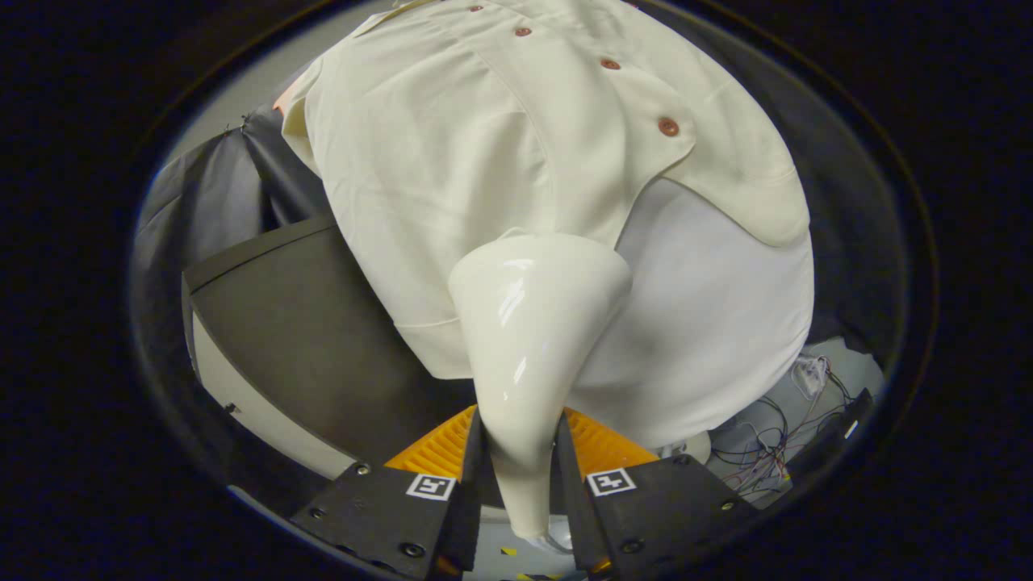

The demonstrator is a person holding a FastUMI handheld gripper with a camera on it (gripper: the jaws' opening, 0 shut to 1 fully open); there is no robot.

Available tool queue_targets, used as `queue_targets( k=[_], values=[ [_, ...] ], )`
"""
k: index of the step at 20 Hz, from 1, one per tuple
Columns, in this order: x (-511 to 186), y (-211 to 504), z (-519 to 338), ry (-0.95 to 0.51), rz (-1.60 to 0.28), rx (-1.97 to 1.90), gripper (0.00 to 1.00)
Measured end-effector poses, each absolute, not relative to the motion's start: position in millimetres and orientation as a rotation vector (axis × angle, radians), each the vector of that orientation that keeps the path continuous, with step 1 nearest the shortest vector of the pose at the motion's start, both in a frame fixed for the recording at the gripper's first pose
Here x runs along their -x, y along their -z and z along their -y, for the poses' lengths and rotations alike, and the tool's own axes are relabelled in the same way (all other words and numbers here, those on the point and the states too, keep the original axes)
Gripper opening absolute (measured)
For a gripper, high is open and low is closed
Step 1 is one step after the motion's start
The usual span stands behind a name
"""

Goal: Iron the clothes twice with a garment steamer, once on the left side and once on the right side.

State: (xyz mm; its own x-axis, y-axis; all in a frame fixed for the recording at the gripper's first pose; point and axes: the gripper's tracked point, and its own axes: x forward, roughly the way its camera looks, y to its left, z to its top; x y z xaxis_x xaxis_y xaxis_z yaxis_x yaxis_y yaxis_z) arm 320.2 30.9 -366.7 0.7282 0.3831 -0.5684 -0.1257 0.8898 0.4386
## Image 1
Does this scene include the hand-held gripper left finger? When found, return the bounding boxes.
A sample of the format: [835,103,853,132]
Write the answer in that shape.
[289,403,485,581]

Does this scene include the white dress form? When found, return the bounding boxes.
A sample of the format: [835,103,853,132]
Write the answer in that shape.
[565,176,816,466]

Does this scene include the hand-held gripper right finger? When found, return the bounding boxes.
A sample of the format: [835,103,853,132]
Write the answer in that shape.
[554,408,759,581]

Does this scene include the tangle of floor cables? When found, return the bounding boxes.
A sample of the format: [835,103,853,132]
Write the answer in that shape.
[710,353,858,495]

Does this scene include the grey topped white cabinet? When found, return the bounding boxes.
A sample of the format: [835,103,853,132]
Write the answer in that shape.
[182,214,477,485]

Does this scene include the cream button shirt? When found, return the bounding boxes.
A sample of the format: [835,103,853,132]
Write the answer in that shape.
[281,0,810,380]

